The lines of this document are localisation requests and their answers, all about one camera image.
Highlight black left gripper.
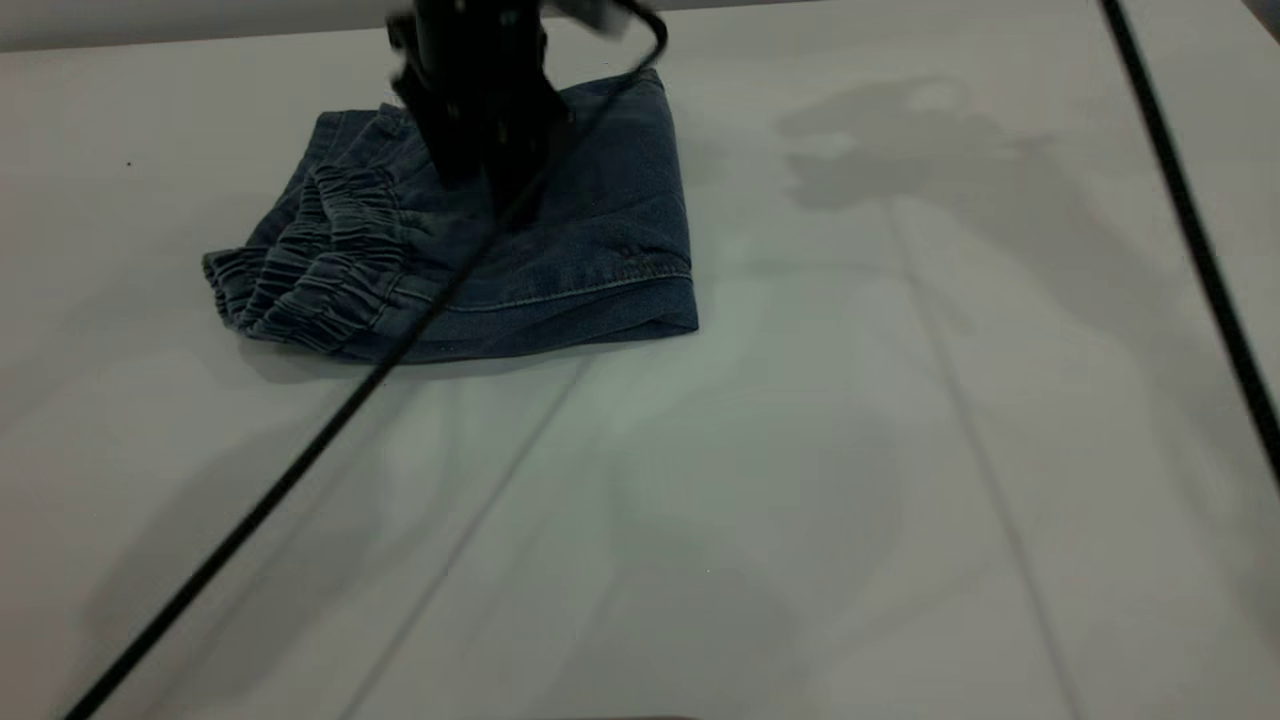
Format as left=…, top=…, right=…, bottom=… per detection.
left=385, top=0, right=578, bottom=233

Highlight blue denim pants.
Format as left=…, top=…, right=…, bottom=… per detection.
left=202, top=68, right=701, bottom=365

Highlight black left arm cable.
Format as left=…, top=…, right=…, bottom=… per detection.
left=62, top=0, right=669, bottom=720

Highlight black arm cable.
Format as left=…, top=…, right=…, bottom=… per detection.
left=1098, top=0, right=1280, bottom=493
left=62, top=0, right=669, bottom=720

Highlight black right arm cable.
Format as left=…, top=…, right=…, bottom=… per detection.
left=1098, top=0, right=1280, bottom=493

